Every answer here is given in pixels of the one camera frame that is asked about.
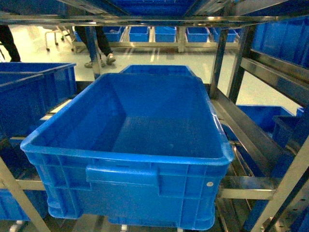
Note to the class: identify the person legs dark trousers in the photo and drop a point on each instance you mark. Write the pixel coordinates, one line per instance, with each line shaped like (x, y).
(102, 40)

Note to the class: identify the blue crate right upper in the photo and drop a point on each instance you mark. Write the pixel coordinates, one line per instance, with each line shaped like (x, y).
(286, 40)

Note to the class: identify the large blue shelf crate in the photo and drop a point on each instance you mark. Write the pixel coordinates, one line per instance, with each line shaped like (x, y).
(140, 149)

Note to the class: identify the blue crate left shelf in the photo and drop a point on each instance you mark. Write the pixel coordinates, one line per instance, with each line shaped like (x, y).
(30, 90)

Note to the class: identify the blue crate right lower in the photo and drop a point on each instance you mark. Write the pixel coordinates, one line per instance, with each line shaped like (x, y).
(282, 126)

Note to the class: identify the blue crate behind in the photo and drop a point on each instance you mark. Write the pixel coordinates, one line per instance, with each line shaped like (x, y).
(159, 69)

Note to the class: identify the steel shelf rack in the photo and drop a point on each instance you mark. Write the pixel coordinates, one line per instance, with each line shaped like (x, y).
(289, 79)

